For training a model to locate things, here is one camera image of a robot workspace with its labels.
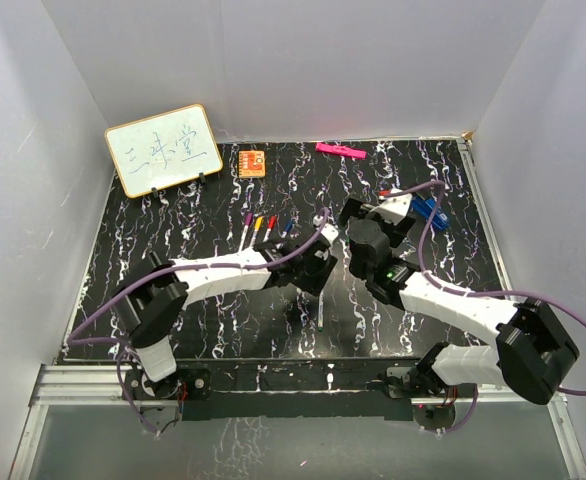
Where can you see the white pen yellow end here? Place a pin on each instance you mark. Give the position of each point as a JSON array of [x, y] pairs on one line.
[[254, 236]]

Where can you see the pink plastic piece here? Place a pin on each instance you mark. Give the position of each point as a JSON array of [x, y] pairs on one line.
[[340, 150]]

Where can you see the white pen blue end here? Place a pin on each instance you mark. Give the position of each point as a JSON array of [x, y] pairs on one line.
[[284, 235]]

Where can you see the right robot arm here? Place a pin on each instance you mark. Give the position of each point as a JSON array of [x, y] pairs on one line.
[[524, 345]]

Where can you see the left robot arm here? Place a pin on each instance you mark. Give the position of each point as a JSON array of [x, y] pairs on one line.
[[154, 293]]

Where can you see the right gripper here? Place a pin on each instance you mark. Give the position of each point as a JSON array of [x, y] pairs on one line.
[[396, 231]]

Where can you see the white pen red end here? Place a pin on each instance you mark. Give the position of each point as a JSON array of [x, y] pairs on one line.
[[267, 233]]

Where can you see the white pen green end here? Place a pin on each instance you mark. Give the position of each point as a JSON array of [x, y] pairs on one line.
[[320, 313]]

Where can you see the white pen purple end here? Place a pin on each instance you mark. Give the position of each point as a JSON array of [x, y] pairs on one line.
[[243, 236]]

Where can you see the small whiteboard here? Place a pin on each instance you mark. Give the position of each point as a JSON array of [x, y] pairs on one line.
[[164, 150]]

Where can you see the orange notepad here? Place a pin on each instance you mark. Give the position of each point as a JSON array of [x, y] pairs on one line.
[[251, 164]]

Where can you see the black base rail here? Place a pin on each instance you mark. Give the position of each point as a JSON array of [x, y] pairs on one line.
[[203, 390]]

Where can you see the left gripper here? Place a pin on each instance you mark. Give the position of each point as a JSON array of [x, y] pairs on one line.
[[323, 267]]

